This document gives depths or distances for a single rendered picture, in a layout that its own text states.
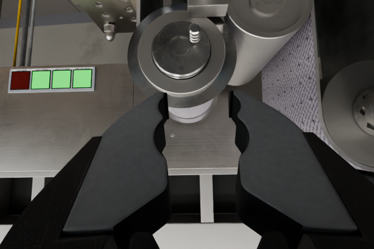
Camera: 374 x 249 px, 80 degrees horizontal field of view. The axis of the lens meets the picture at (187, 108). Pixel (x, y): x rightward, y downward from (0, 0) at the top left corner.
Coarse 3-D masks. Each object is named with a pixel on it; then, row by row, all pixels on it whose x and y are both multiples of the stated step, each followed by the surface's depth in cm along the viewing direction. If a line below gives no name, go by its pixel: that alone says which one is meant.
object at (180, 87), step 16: (160, 16) 30; (176, 16) 30; (144, 32) 30; (208, 32) 30; (144, 48) 30; (224, 48) 29; (144, 64) 29; (208, 64) 29; (160, 80) 29; (176, 80) 29; (192, 80) 29; (208, 80) 29
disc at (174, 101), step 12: (156, 12) 31; (144, 24) 31; (216, 24) 31; (132, 36) 31; (228, 36) 30; (132, 48) 31; (228, 48) 30; (132, 60) 30; (228, 60) 30; (132, 72) 30; (228, 72) 30; (144, 84) 30; (216, 84) 29; (168, 96) 30; (180, 96) 29; (192, 96) 29; (204, 96) 29
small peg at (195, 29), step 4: (192, 24) 26; (196, 24) 26; (192, 28) 26; (196, 28) 26; (200, 28) 26; (192, 32) 26; (196, 32) 26; (200, 32) 26; (192, 36) 26; (196, 36) 26; (192, 40) 27; (196, 40) 27
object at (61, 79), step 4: (56, 72) 64; (60, 72) 64; (64, 72) 64; (68, 72) 64; (56, 76) 64; (60, 76) 64; (64, 76) 64; (68, 76) 64; (56, 80) 64; (60, 80) 64; (64, 80) 64; (68, 80) 64; (52, 84) 64; (56, 84) 64; (60, 84) 64; (64, 84) 64; (68, 84) 64
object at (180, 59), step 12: (168, 24) 29; (180, 24) 29; (156, 36) 29; (168, 36) 29; (180, 36) 29; (204, 36) 28; (156, 48) 28; (168, 48) 29; (180, 48) 28; (192, 48) 29; (204, 48) 28; (156, 60) 28; (168, 60) 28; (180, 60) 28; (192, 60) 28; (204, 60) 28; (168, 72) 28; (180, 72) 28; (192, 72) 28
